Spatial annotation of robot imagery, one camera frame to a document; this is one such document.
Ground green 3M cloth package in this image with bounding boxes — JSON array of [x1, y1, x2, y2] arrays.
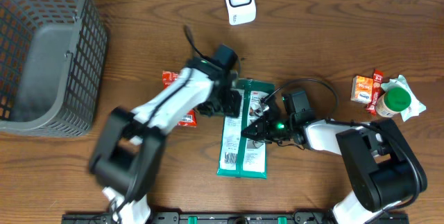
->
[[216, 79, 275, 179]]

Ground red snack bag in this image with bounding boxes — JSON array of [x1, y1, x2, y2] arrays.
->
[[162, 71, 197, 128]]

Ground small orange white box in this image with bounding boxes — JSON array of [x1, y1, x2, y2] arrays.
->
[[350, 76, 373, 104]]

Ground orange stick sachet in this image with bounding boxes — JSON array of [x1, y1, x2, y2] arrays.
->
[[366, 69, 384, 116]]

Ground green lid jar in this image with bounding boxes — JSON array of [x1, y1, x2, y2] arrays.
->
[[375, 87, 411, 118]]

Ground white teal wipes packet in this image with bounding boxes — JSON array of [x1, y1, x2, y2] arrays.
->
[[382, 74, 427, 121]]

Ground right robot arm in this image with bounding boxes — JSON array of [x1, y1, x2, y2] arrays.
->
[[241, 89, 427, 223]]

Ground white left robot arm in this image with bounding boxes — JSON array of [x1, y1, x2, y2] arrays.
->
[[88, 44, 242, 223]]

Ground white barcode scanner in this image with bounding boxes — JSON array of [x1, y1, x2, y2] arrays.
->
[[225, 0, 257, 26]]

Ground grey plastic mesh basket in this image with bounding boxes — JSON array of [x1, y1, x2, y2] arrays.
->
[[1, 0, 108, 137]]

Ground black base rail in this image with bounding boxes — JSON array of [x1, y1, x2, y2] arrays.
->
[[61, 211, 410, 224]]

